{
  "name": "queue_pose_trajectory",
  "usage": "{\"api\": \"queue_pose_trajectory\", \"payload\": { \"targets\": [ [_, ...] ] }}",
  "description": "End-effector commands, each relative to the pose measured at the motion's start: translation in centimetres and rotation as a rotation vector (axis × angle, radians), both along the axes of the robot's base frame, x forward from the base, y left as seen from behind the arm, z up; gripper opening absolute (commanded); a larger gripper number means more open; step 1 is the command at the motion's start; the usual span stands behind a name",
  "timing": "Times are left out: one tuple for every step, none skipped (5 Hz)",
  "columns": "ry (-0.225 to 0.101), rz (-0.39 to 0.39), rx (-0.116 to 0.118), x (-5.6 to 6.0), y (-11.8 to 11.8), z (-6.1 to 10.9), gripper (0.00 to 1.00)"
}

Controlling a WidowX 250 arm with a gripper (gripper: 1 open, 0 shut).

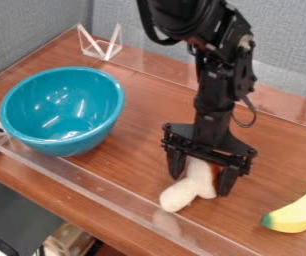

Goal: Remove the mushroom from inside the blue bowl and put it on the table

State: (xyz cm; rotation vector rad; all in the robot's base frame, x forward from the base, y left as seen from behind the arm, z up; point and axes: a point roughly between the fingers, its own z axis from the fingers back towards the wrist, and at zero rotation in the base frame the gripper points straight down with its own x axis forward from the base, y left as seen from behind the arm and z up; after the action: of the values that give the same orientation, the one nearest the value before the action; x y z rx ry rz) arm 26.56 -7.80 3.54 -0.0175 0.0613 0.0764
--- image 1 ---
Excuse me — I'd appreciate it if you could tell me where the clear acrylic front barrier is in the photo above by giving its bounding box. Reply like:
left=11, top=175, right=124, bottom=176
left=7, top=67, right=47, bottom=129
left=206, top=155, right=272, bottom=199
left=0, top=103, right=262, bottom=256

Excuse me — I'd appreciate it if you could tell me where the clear acrylic corner bracket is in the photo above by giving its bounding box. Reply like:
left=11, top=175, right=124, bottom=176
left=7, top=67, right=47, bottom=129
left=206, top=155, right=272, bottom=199
left=75, top=24, right=122, bottom=61

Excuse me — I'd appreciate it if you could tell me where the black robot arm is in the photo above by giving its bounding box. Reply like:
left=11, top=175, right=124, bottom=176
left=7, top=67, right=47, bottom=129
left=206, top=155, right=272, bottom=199
left=136, top=0, right=257, bottom=196

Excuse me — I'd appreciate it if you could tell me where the clear acrylic barrier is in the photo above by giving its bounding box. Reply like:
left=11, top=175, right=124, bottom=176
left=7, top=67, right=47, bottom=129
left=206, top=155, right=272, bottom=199
left=75, top=23, right=306, bottom=133
left=0, top=103, right=262, bottom=256

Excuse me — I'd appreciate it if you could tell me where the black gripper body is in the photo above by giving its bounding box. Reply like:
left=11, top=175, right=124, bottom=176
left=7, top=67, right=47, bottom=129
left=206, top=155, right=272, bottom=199
left=161, top=110, right=256, bottom=176

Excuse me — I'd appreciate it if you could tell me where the wooden object below table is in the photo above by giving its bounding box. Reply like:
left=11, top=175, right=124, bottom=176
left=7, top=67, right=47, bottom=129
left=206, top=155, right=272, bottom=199
left=42, top=223, right=94, bottom=256

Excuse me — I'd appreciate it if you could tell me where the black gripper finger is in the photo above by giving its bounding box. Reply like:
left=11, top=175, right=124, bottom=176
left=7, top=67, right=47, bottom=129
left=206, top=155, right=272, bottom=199
left=166, top=147, right=186, bottom=180
left=216, top=166, right=238, bottom=196

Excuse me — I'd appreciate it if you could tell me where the clear acrylic back barrier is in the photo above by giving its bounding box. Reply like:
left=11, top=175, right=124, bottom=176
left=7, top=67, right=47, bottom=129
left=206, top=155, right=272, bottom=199
left=75, top=23, right=306, bottom=133

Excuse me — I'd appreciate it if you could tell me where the yellow toy banana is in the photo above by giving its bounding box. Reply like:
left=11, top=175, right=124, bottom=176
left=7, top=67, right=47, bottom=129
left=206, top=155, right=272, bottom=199
left=261, top=194, right=306, bottom=233

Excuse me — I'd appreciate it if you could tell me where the blue ceramic bowl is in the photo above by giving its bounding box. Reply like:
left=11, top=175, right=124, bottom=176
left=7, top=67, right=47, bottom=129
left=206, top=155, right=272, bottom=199
left=0, top=66, right=125, bottom=156

